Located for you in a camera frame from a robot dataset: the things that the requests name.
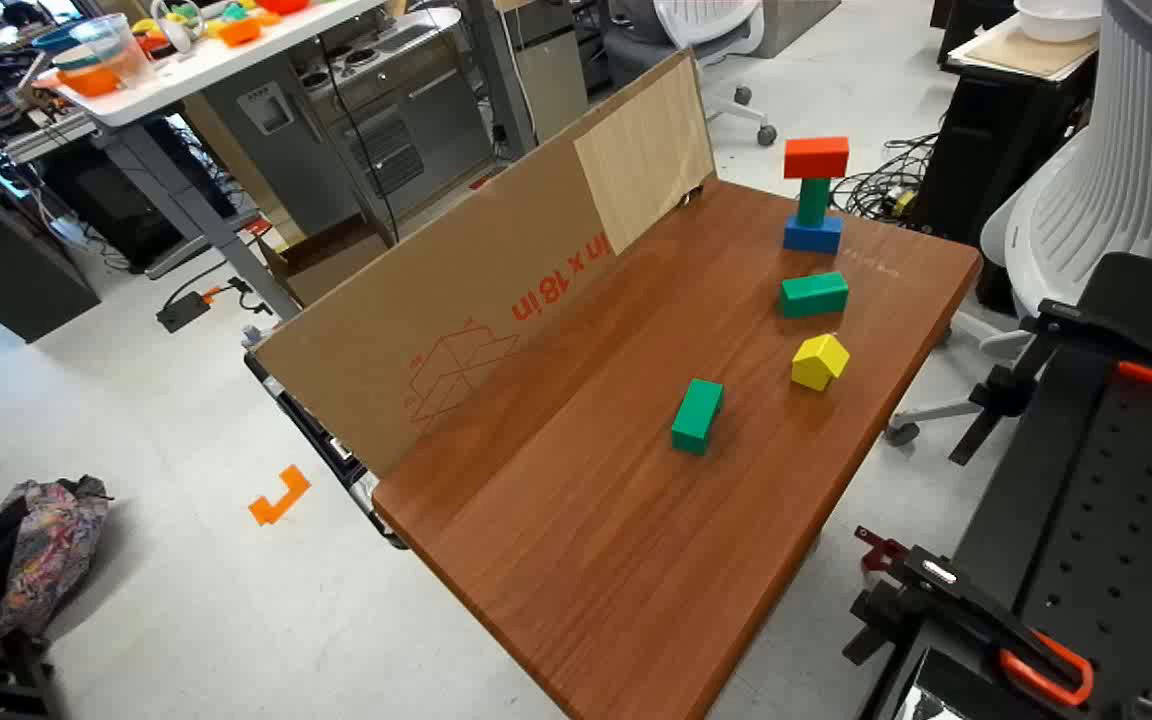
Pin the yellow triangular roof block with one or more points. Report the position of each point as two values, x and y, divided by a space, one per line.
823 363

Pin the green rectangular block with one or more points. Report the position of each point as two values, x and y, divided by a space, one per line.
697 413

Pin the green arch block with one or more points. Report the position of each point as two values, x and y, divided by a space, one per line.
817 294

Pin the blue square block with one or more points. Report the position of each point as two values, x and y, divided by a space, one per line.
813 238

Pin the green cylinder block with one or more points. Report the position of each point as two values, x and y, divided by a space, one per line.
813 202

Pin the red rectangular block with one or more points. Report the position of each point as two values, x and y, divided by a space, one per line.
813 158

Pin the brown cardboard panel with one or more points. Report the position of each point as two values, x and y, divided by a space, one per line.
402 342

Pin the light plywood panel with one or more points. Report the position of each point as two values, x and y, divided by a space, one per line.
647 151

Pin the white office chair background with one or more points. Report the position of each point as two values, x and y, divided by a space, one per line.
706 28

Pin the black orange clamp lower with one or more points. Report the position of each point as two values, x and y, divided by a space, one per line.
907 580

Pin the black orange clamp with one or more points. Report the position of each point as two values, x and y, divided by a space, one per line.
1111 348
907 580

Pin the black orange clamp upper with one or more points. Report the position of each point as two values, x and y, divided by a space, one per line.
1111 348

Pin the white grey work table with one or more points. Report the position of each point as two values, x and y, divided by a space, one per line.
121 126

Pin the black side table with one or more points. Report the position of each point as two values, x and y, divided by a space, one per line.
993 139

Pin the clear plastic bowl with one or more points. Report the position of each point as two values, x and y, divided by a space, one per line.
101 59

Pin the white mesh office chair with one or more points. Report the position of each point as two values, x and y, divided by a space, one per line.
1090 202

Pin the colourful backpack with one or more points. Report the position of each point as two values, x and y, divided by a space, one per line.
48 537

